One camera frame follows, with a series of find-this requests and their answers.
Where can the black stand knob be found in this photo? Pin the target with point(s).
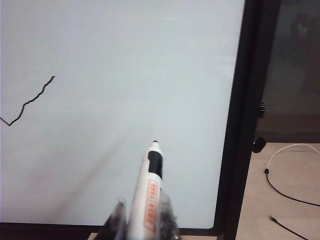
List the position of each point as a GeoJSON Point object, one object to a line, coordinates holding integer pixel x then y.
{"type": "Point", "coordinates": [262, 110]}
{"type": "Point", "coordinates": [259, 145]}

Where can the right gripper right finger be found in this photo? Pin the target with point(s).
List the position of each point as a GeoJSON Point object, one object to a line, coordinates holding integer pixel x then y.
{"type": "Point", "coordinates": [168, 220]}

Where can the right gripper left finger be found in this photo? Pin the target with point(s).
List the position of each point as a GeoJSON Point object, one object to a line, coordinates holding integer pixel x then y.
{"type": "Point", "coordinates": [115, 222]}

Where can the white whiteboard with black frame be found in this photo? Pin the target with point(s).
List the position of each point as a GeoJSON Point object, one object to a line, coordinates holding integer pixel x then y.
{"type": "Point", "coordinates": [125, 75]}

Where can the white whiteboard marker pen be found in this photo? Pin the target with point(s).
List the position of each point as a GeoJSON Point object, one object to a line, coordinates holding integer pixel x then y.
{"type": "Point", "coordinates": [151, 195]}

